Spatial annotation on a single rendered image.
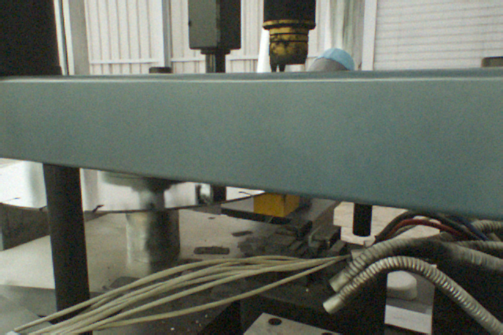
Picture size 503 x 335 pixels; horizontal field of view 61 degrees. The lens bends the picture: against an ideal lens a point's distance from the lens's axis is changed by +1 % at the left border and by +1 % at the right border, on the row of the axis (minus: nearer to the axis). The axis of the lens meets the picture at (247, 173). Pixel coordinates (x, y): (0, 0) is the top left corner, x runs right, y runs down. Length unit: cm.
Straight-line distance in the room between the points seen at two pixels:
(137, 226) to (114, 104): 32
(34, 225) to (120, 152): 55
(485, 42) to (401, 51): 98
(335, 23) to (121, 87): 86
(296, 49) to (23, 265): 37
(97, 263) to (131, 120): 35
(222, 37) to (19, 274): 32
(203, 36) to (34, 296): 28
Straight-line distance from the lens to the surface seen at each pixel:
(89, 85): 18
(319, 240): 36
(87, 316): 22
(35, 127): 21
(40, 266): 52
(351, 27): 100
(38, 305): 27
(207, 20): 44
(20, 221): 70
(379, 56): 638
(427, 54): 629
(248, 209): 103
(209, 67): 45
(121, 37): 890
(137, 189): 39
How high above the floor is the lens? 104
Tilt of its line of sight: 12 degrees down
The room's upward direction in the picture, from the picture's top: straight up
